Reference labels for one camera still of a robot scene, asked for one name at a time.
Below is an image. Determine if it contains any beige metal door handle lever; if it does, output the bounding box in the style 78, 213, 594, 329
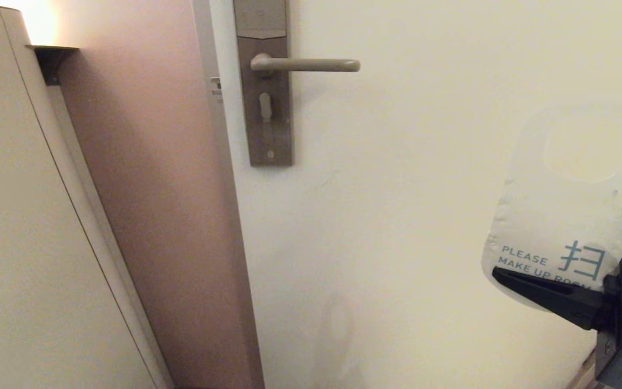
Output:
250, 53, 361, 75

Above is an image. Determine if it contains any brown side door frame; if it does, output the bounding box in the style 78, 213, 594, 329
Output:
564, 350, 599, 389

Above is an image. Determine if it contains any blue and white door hanger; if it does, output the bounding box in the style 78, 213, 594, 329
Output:
481, 103, 622, 312

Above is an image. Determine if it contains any dark wall lamp shelf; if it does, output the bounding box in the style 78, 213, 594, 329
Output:
25, 45, 79, 85

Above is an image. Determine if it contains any beige curved wall panel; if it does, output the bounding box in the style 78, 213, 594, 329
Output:
0, 3, 174, 389

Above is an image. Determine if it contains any brown metal lock plate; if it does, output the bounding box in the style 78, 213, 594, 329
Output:
233, 0, 294, 167

